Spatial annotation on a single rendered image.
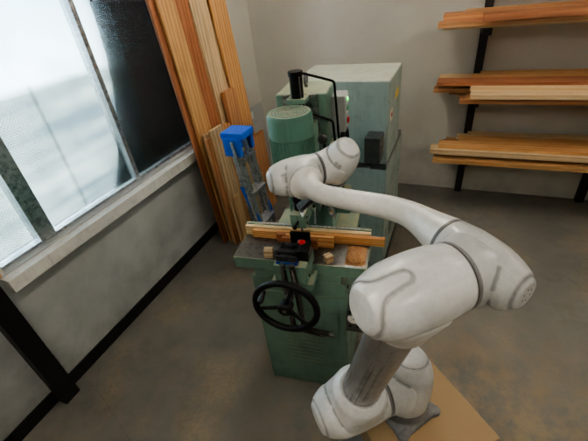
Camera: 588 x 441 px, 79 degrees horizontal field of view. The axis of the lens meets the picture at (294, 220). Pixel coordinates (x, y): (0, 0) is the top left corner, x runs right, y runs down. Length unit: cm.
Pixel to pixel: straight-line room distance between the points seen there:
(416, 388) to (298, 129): 93
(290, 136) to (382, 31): 236
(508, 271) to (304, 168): 57
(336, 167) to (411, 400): 72
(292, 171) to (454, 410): 96
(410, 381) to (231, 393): 133
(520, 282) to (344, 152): 58
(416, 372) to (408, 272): 60
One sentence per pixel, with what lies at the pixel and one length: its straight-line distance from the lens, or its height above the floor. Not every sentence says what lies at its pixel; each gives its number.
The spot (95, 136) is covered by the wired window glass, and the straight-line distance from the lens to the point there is 257.
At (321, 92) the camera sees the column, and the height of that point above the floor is 152.
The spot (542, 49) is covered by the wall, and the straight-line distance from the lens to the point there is 361.
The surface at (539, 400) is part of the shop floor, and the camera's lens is 241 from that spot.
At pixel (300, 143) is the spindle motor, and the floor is 141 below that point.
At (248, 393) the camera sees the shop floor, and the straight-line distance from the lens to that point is 227.
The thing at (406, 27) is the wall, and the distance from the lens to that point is 356.
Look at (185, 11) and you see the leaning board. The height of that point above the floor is 180.
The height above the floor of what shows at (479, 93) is 108.
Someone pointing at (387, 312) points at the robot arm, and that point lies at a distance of 60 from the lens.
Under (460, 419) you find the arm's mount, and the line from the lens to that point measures 145.
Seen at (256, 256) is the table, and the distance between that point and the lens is 163.
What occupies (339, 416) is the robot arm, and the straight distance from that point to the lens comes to 112.
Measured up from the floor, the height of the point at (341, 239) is 93.
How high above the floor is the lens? 191
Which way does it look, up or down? 34 degrees down
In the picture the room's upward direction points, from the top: 7 degrees counter-clockwise
